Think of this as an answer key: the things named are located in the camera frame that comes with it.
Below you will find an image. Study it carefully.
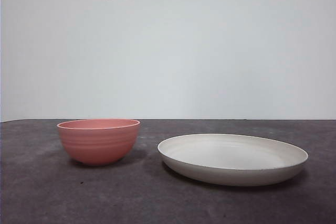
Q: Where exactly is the red ribbed bowl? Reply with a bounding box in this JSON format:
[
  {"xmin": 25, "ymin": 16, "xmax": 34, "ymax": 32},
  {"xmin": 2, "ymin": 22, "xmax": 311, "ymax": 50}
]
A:
[{"xmin": 57, "ymin": 118, "xmax": 141, "ymax": 167}]

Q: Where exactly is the white round plate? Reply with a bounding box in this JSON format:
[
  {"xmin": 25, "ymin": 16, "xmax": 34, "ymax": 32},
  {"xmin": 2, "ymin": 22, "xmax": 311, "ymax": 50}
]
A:
[{"xmin": 157, "ymin": 133, "xmax": 308, "ymax": 187}]

